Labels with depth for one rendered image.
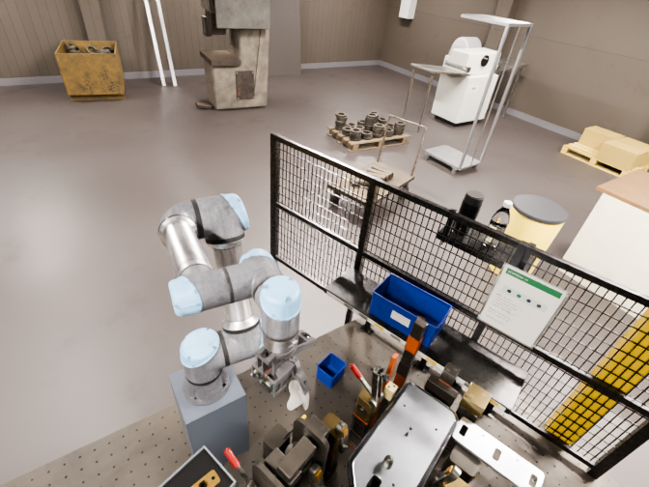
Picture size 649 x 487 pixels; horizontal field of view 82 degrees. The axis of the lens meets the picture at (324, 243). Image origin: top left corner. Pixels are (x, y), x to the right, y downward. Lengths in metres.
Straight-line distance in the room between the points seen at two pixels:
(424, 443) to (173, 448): 0.96
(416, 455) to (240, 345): 0.69
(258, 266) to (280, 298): 0.12
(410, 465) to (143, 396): 1.83
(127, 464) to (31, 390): 1.40
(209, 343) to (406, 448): 0.74
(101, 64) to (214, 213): 6.65
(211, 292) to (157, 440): 1.14
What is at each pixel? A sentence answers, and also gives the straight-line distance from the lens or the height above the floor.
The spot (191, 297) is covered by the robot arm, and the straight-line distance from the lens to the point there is 0.74.
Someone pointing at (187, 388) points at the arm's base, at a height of 1.15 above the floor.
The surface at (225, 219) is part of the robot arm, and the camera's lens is 1.09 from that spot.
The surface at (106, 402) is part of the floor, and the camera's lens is 2.83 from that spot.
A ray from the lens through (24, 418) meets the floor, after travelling 2.97.
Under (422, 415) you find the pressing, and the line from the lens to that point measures 1.53.
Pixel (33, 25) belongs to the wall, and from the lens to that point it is 8.88.
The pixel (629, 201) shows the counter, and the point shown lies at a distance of 4.02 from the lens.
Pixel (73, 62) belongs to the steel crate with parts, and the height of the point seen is 0.62.
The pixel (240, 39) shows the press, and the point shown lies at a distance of 6.98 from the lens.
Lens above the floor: 2.28
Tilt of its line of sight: 37 degrees down
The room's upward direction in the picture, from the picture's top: 6 degrees clockwise
